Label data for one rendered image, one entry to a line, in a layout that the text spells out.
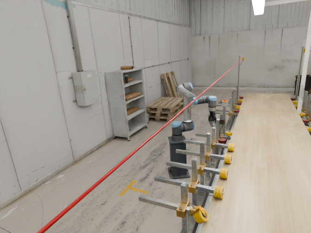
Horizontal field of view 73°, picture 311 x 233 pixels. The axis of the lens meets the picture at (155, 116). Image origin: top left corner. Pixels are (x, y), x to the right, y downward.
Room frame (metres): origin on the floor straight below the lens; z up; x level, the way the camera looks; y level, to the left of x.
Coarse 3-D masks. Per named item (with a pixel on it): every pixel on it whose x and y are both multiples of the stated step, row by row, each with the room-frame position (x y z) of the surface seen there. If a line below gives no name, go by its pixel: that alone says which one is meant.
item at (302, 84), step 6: (276, 0) 3.20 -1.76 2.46; (282, 0) 3.17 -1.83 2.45; (288, 0) 3.14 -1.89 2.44; (294, 0) 3.10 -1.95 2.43; (300, 0) 3.07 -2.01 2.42; (306, 0) 3.07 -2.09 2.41; (306, 42) 3.02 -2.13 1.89; (306, 48) 3.01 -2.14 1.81; (306, 54) 3.01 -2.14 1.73; (306, 60) 3.01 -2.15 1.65; (306, 66) 3.00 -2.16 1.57; (306, 72) 3.00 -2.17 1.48; (300, 84) 3.05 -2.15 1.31; (300, 90) 3.02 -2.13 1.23; (300, 96) 3.01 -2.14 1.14; (300, 102) 3.01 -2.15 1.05; (300, 108) 3.00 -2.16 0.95
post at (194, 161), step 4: (192, 160) 1.36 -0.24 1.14; (196, 160) 1.35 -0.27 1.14; (192, 164) 1.36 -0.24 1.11; (196, 164) 1.35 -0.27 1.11; (192, 168) 1.36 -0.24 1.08; (196, 168) 1.35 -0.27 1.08; (192, 172) 1.36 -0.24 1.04; (196, 172) 1.35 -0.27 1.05; (192, 176) 1.36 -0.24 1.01; (196, 176) 1.35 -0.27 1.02; (192, 180) 1.36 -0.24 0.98; (196, 180) 1.35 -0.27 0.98; (196, 192) 1.35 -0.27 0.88; (192, 196) 1.36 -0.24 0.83; (196, 196) 1.35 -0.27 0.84; (192, 200) 1.36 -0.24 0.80; (196, 200) 1.35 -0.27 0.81; (196, 204) 1.35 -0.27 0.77
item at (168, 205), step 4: (140, 196) 1.24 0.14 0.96; (144, 196) 1.24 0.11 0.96; (148, 196) 1.23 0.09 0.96; (140, 200) 1.23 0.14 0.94; (144, 200) 1.22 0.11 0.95; (148, 200) 1.20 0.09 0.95; (152, 200) 1.19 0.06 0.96; (156, 200) 1.19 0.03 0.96; (160, 200) 1.19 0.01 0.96; (156, 204) 1.18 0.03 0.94; (160, 204) 1.16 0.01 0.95; (164, 204) 1.15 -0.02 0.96; (168, 204) 1.14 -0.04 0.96; (172, 204) 1.14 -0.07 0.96; (176, 204) 1.14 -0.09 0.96; (172, 208) 1.13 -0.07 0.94; (176, 208) 1.11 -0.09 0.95; (188, 208) 1.09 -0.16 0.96; (188, 212) 1.08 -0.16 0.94
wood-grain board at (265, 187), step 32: (256, 96) 4.18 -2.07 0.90; (288, 96) 3.99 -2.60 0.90; (256, 128) 2.48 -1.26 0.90; (288, 128) 2.41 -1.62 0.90; (256, 160) 1.70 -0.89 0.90; (288, 160) 1.67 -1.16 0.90; (224, 192) 1.30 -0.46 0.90; (256, 192) 1.27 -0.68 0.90; (288, 192) 1.25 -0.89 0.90; (224, 224) 1.01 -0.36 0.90; (256, 224) 0.99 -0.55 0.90; (288, 224) 0.98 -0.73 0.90
